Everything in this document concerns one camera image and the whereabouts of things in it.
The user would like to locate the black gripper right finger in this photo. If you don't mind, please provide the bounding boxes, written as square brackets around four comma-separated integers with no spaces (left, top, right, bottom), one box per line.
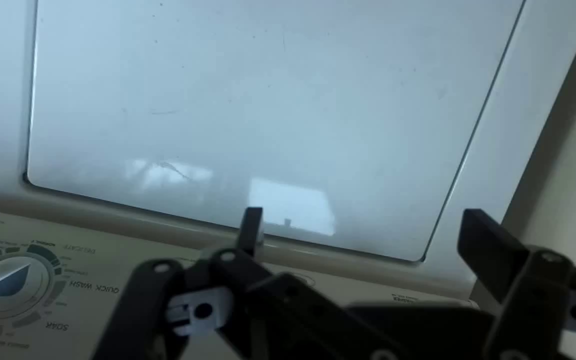
[456,208,576,360]

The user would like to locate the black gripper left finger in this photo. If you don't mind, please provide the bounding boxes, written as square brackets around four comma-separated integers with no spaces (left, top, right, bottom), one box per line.
[90,207,404,360]

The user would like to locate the large silver cycle dial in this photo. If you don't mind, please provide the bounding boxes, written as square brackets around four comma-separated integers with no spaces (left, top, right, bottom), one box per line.
[0,254,55,324]

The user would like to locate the white top-load washing machine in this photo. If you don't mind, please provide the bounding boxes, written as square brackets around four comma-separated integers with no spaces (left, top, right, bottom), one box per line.
[0,0,576,360]

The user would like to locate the white washer lid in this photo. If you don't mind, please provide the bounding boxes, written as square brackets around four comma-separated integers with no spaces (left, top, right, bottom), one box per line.
[24,0,528,266]

